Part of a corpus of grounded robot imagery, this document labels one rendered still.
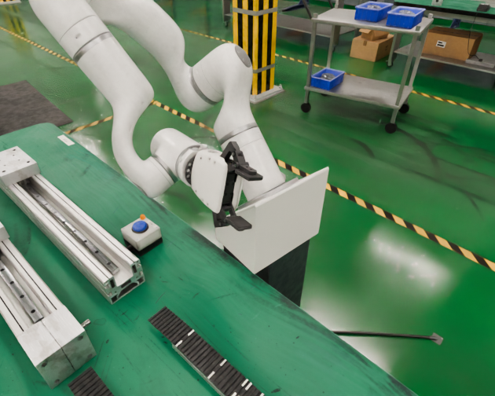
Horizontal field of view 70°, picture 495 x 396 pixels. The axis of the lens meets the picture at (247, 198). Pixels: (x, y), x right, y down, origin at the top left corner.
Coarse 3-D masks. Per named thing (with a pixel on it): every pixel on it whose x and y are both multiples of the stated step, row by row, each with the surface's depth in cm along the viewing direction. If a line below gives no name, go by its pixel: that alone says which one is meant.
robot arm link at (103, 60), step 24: (96, 48) 65; (120, 48) 69; (96, 72) 67; (120, 72) 67; (120, 96) 68; (144, 96) 70; (120, 120) 68; (120, 144) 69; (144, 168) 71; (144, 192) 74
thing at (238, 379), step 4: (236, 376) 71; (240, 376) 71; (232, 380) 70; (236, 380) 70; (240, 380) 70; (228, 384) 70; (232, 384) 70; (236, 384) 70; (224, 388) 69; (228, 388) 69; (232, 388) 69; (224, 392) 68; (228, 392) 68; (232, 392) 69
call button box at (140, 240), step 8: (152, 224) 102; (128, 232) 100; (136, 232) 99; (144, 232) 100; (152, 232) 100; (160, 232) 102; (128, 240) 101; (136, 240) 97; (144, 240) 99; (152, 240) 101; (160, 240) 104; (128, 248) 100; (136, 248) 99; (144, 248) 100; (152, 248) 103
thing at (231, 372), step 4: (228, 368) 72; (232, 368) 72; (224, 372) 72; (228, 372) 71; (232, 372) 71; (236, 372) 72; (220, 376) 71; (224, 376) 71; (228, 376) 71; (232, 376) 71; (220, 380) 70; (224, 380) 70; (228, 380) 70; (216, 384) 70; (220, 384) 70; (224, 384) 70; (220, 388) 69
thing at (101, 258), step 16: (32, 176) 117; (16, 192) 110; (32, 192) 115; (48, 192) 111; (32, 208) 104; (48, 208) 108; (64, 208) 106; (48, 224) 99; (64, 224) 103; (80, 224) 102; (96, 224) 99; (64, 240) 94; (80, 240) 98; (96, 240) 98; (112, 240) 94; (80, 256) 89; (96, 256) 93; (112, 256) 94; (128, 256) 89; (96, 272) 85; (112, 272) 89; (128, 272) 90; (112, 288) 86; (128, 288) 91
